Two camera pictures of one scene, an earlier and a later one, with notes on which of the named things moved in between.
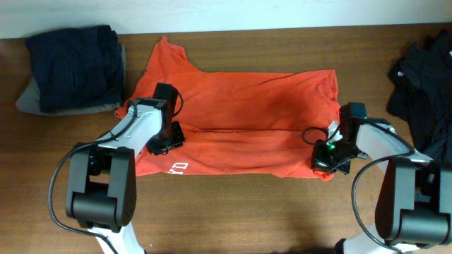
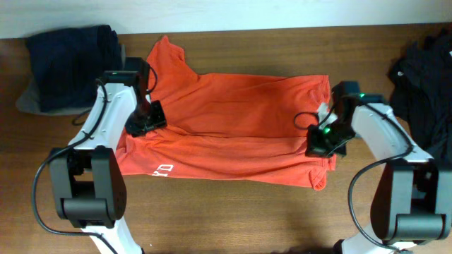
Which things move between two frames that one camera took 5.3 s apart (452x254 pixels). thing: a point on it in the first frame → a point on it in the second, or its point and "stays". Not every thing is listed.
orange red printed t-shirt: [238, 123] stays
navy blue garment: [76, 66] stays
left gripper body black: [171, 137] → [147, 117]
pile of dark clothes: [421, 94] stays
